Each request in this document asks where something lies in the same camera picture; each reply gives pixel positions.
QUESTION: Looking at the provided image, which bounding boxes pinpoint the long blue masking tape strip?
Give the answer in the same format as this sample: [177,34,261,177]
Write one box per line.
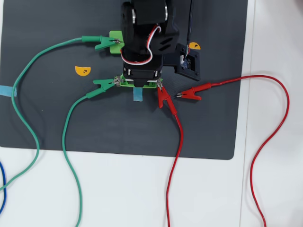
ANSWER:
[133,87,143,102]

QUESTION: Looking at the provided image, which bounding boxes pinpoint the red lead cable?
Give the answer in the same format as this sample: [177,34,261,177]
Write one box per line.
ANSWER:
[165,75,290,227]

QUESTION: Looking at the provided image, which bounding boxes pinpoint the white AA battery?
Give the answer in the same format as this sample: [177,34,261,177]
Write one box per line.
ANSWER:
[124,79,157,85]

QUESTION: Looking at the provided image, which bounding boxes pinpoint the blue cable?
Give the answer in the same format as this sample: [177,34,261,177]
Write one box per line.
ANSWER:
[0,161,7,213]

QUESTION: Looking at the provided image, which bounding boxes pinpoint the red alligator clip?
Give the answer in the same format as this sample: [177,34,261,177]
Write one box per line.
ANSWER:
[156,80,178,115]
[175,82,212,101]

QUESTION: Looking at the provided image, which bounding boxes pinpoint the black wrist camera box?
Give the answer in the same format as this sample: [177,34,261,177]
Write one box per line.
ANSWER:
[162,42,202,82]

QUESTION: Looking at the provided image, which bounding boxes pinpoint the green battery holder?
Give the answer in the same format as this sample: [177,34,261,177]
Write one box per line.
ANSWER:
[115,74,164,89]

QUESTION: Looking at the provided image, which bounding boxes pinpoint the green bulb holder base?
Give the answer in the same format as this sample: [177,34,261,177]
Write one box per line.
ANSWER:
[108,30,125,54]

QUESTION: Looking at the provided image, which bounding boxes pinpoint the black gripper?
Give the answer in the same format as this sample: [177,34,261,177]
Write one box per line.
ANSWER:
[122,55,164,89]

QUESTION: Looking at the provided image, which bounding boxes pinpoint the dark grey work mat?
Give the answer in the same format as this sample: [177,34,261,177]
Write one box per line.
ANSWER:
[0,0,249,160]

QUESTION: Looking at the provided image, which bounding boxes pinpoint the short blue masking tape piece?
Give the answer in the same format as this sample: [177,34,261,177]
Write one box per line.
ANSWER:
[0,85,18,97]

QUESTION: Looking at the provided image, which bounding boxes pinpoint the black camera cable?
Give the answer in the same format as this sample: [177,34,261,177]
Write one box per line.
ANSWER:
[186,0,194,59]

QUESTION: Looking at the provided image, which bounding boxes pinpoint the green lead cable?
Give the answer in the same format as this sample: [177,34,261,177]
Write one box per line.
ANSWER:
[0,37,89,227]

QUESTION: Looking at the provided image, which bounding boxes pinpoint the green alligator clip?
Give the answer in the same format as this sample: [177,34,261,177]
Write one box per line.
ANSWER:
[81,35,120,51]
[86,78,120,99]

